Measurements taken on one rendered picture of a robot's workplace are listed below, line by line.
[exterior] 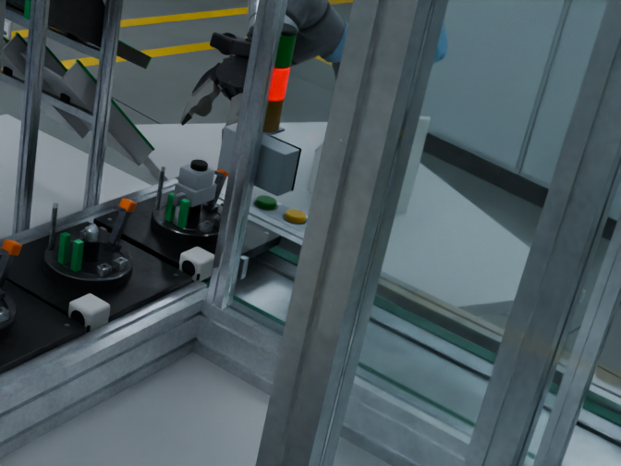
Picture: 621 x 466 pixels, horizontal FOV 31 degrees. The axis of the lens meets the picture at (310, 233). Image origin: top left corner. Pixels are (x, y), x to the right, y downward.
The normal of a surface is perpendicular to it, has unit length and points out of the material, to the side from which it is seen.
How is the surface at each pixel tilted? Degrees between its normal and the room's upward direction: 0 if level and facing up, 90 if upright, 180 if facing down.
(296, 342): 90
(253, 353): 90
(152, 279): 0
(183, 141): 0
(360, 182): 90
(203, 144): 0
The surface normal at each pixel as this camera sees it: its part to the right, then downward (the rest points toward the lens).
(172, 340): 0.81, 0.39
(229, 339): -0.55, 0.27
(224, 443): 0.18, -0.88
